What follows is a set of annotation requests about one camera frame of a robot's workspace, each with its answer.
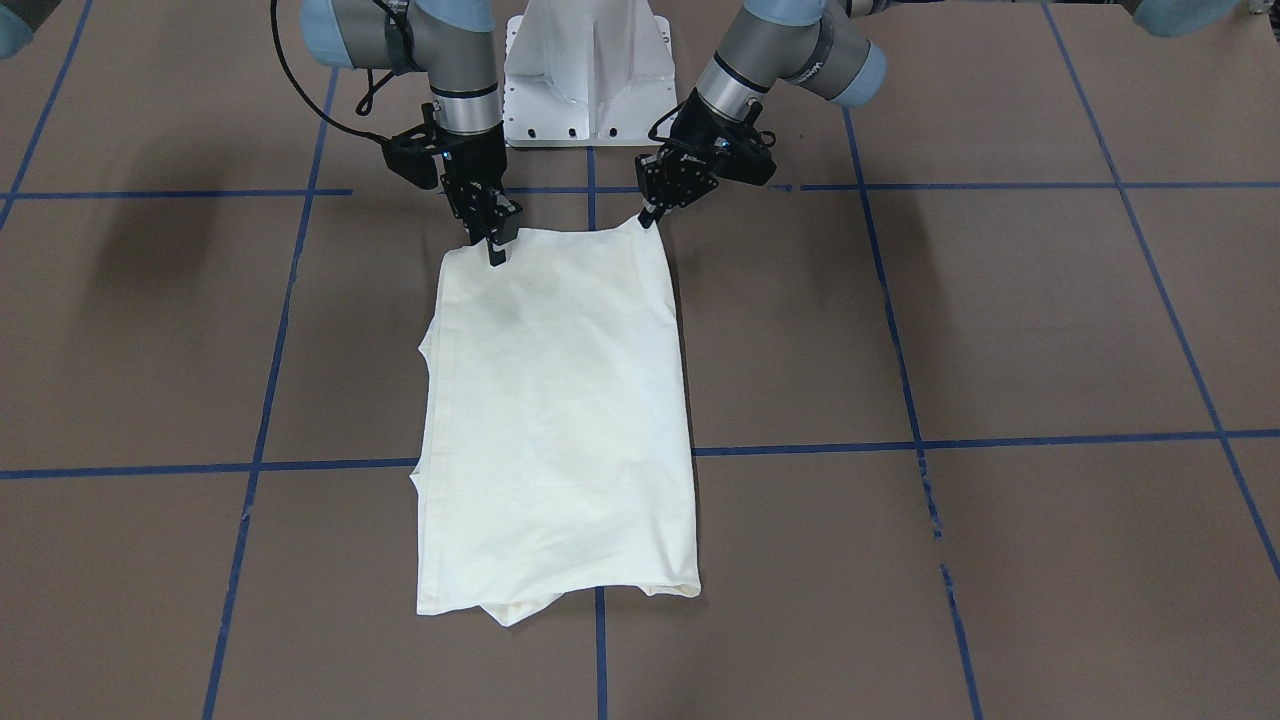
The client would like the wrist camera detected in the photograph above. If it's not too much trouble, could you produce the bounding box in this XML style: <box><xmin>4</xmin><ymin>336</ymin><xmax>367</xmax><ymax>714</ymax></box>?
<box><xmin>380</xmin><ymin>122</ymin><xmax>440</xmax><ymax>191</ymax></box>
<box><xmin>709</xmin><ymin>128</ymin><xmax>777</xmax><ymax>186</ymax></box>

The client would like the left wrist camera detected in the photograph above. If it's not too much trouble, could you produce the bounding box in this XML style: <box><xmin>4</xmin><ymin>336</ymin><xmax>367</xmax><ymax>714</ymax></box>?
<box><xmin>709</xmin><ymin>128</ymin><xmax>777</xmax><ymax>186</ymax></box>

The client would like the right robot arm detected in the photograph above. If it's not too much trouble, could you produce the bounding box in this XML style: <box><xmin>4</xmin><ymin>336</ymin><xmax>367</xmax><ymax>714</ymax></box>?
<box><xmin>300</xmin><ymin>1</ymin><xmax>522</xmax><ymax>266</ymax></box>

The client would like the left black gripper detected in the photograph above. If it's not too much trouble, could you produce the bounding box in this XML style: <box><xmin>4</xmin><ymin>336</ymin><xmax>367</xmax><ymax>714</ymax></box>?
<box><xmin>636</xmin><ymin>90</ymin><xmax>751</xmax><ymax>228</ymax></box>

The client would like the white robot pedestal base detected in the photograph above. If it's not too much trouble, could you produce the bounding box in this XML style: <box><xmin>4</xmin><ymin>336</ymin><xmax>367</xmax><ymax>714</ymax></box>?
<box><xmin>503</xmin><ymin>1</ymin><xmax>678</xmax><ymax>149</ymax></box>

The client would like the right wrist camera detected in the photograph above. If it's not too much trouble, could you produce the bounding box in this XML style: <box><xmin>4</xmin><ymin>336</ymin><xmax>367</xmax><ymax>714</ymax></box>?
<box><xmin>380</xmin><ymin>122</ymin><xmax>440</xmax><ymax>191</ymax></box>

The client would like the cream long-sleeve cat shirt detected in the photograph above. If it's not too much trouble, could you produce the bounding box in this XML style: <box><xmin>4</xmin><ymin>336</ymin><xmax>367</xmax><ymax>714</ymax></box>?
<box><xmin>411</xmin><ymin>218</ymin><xmax>701</xmax><ymax>626</ymax></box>

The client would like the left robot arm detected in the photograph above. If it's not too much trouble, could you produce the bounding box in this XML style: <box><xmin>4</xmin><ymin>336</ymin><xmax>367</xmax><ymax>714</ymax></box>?
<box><xmin>635</xmin><ymin>1</ymin><xmax>888</xmax><ymax>228</ymax></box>

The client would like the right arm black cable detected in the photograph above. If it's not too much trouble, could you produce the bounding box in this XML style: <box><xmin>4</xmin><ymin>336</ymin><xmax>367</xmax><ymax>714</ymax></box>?
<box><xmin>270</xmin><ymin>0</ymin><xmax>421</xmax><ymax>146</ymax></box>

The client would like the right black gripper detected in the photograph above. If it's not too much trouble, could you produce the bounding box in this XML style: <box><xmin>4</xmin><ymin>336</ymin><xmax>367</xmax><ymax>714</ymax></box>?
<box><xmin>438</xmin><ymin>126</ymin><xmax>524</xmax><ymax>266</ymax></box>

